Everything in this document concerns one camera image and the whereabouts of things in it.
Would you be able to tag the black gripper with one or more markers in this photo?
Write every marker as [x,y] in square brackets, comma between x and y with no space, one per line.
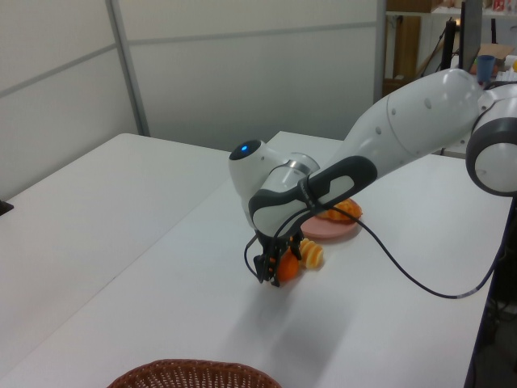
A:
[282,236]

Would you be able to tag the orange mandarin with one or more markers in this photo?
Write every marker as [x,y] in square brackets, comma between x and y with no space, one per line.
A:
[289,267]

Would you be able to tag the striped bread roll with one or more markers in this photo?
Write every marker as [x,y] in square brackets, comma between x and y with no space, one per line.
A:
[313,256]

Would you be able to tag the braided bread loaf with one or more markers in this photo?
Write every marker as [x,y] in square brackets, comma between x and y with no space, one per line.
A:
[345,211]

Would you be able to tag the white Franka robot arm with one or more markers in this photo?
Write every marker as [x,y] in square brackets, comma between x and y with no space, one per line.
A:
[424,117]

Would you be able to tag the pink plate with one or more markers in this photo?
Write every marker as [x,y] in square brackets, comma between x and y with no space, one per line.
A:
[327,231]

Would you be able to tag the brown woven basket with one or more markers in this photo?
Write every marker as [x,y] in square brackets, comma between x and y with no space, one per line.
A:
[190,376]

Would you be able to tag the blue cup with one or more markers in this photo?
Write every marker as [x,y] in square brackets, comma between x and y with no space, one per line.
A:
[485,68]

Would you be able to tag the black monitor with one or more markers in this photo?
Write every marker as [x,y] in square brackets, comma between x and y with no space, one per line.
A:
[472,32]

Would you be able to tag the grey partition post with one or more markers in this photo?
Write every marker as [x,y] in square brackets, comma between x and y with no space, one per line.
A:
[381,48]
[129,72]

